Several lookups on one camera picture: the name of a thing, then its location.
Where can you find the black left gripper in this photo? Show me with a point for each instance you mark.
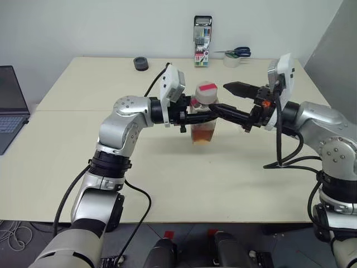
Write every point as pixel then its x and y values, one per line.
pixel 177 111

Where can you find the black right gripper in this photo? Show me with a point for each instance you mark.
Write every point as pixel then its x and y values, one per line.
pixel 262 114

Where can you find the white bottle cap red sticker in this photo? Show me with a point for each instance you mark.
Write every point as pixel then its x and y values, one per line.
pixel 206 93

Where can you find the clear plastic drink bottle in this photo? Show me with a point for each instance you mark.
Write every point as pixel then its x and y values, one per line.
pixel 203 134

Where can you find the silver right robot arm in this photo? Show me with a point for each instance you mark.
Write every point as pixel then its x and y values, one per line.
pixel 320 120

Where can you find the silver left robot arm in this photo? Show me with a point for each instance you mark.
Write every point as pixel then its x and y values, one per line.
pixel 122 125

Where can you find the white tape roll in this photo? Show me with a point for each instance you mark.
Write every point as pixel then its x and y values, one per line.
pixel 231 62

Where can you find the marker pen pack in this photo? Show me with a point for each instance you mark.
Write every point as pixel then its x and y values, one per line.
pixel 203 42

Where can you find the small red block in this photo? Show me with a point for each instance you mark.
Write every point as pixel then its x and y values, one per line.
pixel 169 234
pixel 212 232

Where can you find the dark rounded shape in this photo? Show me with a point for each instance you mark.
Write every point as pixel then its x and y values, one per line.
pixel 163 254
pixel 230 251

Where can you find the dark grey laptop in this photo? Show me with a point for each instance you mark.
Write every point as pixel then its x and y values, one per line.
pixel 11 95

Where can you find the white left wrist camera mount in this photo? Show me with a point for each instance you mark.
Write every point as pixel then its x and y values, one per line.
pixel 168 81

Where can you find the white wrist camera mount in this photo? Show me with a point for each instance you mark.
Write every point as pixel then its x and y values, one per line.
pixel 287 72
pixel 168 81

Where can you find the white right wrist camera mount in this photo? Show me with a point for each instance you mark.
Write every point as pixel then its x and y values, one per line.
pixel 287 72

